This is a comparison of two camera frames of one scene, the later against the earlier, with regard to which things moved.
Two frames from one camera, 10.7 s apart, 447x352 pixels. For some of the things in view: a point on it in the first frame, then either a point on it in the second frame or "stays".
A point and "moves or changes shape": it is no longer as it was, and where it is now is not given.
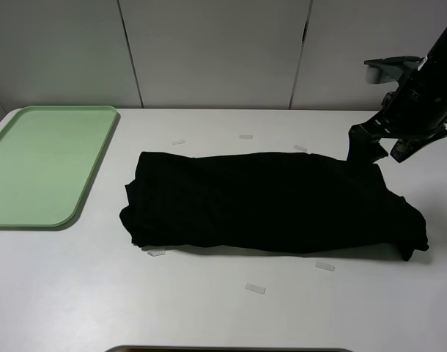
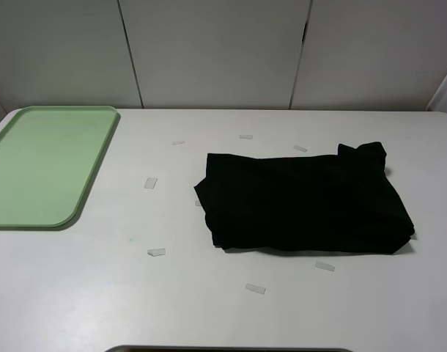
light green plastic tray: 44,165 stays
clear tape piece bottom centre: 255,288 stays
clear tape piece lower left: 155,252 stays
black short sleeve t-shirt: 275,202 moves or changes shape
